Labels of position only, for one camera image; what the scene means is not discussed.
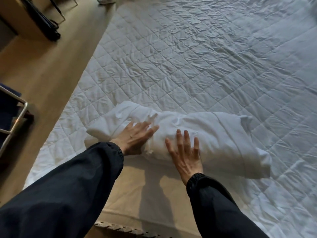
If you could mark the person's left hand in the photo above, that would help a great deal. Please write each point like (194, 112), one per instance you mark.
(135, 138)

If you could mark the person's right hand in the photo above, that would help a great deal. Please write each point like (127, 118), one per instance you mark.
(187, 161)

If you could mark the white duvet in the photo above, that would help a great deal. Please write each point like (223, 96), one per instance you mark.
(223, 141)

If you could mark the chrome metal cart frame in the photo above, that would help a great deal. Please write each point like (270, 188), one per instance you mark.
(18, 118)

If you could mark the navy blue fabric laundry bag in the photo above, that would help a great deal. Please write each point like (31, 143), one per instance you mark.
(6, 109)

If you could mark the person's right forearm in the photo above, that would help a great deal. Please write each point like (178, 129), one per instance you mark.
(220, 210)

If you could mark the person's left forearm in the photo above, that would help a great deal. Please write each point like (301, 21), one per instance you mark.
(64, 193)

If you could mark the quilted white mattress pad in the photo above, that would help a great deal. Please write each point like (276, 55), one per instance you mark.
(198, 59)

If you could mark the dark grey backpack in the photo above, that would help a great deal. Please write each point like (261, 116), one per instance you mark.
(42, 22)

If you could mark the black metal chair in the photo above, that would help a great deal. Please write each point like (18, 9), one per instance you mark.
(57, 8)

